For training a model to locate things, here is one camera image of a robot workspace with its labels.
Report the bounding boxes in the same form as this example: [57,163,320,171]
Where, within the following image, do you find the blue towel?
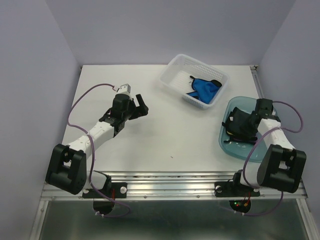
[187,75,223,104]

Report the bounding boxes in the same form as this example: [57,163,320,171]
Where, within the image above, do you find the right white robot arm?
[230,98,307,195]

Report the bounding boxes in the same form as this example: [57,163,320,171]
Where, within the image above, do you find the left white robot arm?
[45,93,149,195]

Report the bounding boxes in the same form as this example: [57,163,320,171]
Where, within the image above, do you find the white plastic basket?
[158,54,230,110]

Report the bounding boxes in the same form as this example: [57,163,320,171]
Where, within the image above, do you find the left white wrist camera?
[116,83,132,99]

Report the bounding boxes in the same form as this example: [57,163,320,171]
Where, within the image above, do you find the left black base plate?
[98,182,128,200]

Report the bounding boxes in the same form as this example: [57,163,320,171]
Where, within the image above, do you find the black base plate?
[98,182,128,200]
[214,181,261,198]

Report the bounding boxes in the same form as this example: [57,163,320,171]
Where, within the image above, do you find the aluminium rail frame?
[29,64,320,240]

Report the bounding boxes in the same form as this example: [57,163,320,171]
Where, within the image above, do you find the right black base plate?
[214,181,261,198]

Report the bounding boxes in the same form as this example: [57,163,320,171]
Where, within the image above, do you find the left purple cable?
[66,83,132,219]

